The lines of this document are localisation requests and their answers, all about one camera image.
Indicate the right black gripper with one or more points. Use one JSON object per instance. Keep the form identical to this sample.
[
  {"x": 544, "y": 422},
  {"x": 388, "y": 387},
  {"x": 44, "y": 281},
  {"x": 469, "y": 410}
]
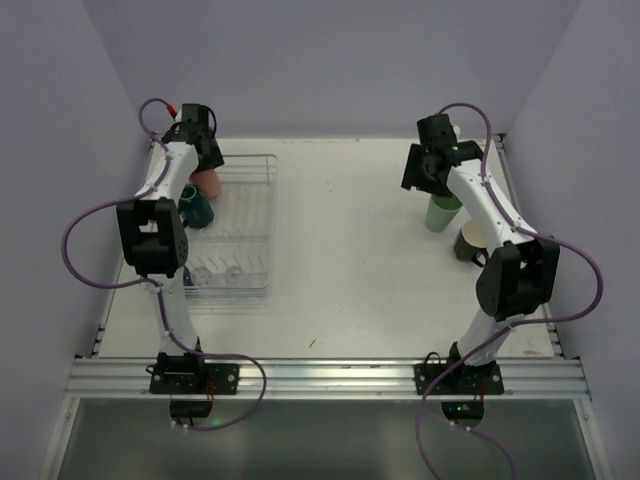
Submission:
[{"x": 417, "y": 172}]

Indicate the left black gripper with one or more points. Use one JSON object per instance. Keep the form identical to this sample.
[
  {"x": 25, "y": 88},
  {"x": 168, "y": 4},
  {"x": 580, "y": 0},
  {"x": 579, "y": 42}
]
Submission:
[{"x": 211, "y": 159}]

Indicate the pink cup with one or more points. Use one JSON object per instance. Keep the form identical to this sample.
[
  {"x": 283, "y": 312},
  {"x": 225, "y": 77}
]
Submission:
[{"x": 208, "y": 182}]

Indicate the light green plastic cup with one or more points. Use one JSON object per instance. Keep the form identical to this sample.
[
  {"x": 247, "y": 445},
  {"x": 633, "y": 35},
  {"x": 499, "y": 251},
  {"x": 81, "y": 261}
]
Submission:
[{"x": 440, "y": 212}]

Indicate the dark teal cup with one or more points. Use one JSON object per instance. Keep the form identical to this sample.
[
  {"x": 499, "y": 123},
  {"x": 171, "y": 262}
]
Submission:
[{"x": 194, "y": 208}]

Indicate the black mug with handle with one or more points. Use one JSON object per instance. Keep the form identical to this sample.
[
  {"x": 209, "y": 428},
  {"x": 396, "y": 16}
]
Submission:
[{"x": 470, "y": 245}]

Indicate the clear glass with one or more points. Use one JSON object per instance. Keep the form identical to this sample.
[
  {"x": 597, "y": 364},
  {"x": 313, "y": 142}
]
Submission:
[
  {"x": 202, "y": 277},
  {"x": 234, "y": 276}
]

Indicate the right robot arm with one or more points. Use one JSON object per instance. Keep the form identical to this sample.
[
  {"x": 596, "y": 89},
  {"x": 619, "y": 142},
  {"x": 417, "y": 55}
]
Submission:
[{"x": 520, "y": 271}]

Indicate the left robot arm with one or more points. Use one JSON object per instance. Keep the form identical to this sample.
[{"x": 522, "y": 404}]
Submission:
[{"x": 151, "y": 226}]

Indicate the blue cup in rack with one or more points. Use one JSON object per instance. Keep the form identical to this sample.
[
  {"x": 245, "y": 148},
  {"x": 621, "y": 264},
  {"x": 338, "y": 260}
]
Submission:
[{"x": 187, "y": 279}]

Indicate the clear wire dish rack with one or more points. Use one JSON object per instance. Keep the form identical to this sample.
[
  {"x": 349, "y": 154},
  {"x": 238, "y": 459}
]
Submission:
[{"x": 242, "y": 229}]

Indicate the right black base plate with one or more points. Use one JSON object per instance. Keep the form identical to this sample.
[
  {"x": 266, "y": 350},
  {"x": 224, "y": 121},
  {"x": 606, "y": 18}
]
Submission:
[{"x": 464, "y": 380}]

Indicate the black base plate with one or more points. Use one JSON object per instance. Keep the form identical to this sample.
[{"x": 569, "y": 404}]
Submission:
[
  {"x": 190, "y": 374},
  {"x": 464, "y": 380}
]

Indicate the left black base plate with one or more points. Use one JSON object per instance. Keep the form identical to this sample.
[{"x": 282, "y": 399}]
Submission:
[{"x": 190, "y": 374}]

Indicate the aluminium mounting rail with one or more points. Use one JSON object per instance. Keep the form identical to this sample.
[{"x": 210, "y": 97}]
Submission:
[{"x": 371, "y": 379}]

